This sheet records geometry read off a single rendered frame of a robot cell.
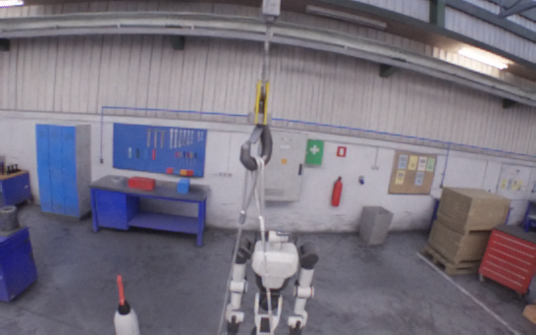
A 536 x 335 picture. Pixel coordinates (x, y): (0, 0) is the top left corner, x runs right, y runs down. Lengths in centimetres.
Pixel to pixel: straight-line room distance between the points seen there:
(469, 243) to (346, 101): 334
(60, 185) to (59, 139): 85
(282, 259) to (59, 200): 453
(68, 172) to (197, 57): 312
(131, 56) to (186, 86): 124
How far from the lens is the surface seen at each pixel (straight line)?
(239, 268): 165
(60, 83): 574
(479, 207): 492
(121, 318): 249
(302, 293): 175
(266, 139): 61
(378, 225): 509
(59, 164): 514
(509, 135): 844
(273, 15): 63
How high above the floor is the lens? 213
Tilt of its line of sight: 9 degrees down
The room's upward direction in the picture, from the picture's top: 6 degrees clockwise
